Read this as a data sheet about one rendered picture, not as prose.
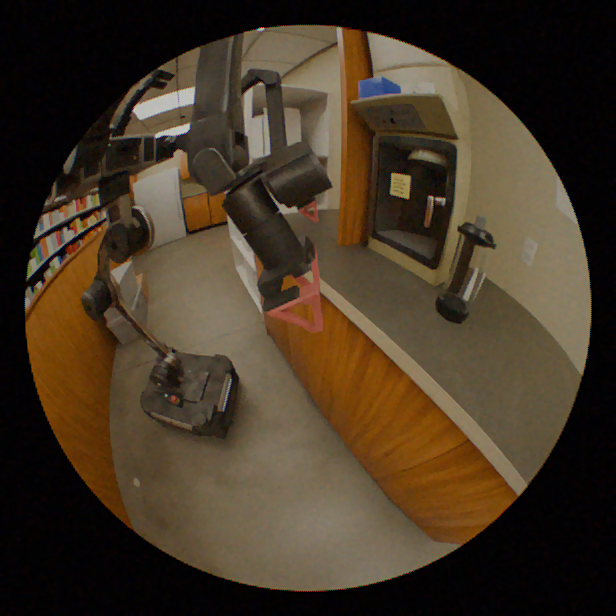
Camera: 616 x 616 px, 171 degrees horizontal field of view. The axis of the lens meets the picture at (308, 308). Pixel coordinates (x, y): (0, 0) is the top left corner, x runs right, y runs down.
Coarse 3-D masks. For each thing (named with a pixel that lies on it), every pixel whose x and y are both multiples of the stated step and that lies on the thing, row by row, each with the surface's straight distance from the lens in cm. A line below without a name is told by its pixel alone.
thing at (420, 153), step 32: (384, 160) 74; (416, 160) 67; (448, 160) 62; (384, 192) 74; (416, 192) 66; (448, 192) 61; (384, 224) 75; (416, 224) 66; (448, 224) 62; (416, 256) 68
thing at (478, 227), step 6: (480, 216) 51; (468, 222) 53; (480, 222) 51; (468, 228) 49; (474, 228) 49; (480, 228) 51; (474, 234) 48; (480, 234) 48; (486, 234) 49; (492, 240) 51
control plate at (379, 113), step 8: (408, 104) 63; (368, 112) 73; (376, 112) 71; (384, 112) 70; (392, 112) 68; (400, 112) 66; (408, 112) 65; (416, 112) 63; (376, 120) 74; (400, 120) 68; (408, 120) 67; (416, 120) 65; (424, 128) 65
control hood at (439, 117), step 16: (384, 96) 66; (400, 96) 63; (416, 96) 61; (432, 96) 58; (432, 112) 61; (448, 112) 59; (384, 128) 74; (400, 128) 70; (416, 128) 67; (432, 128) 64; (448, 128) 61
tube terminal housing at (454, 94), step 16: (400, 80) 82; (416, 80) 78; (432, 80) 76; (448, 80) 74; (448, 96) 71; (464, 96) 80; (464, 112) 73; (464, 128) 69; (464, 144) 67; (464, 160) 66; (464, 176) 66; (464, 192) 67; (464, 208) 70; (368, 240) 83; (448, 240) 63; (400, 256) 73; (448, 256) 68; (416, 272) 71; (432, 272) 67
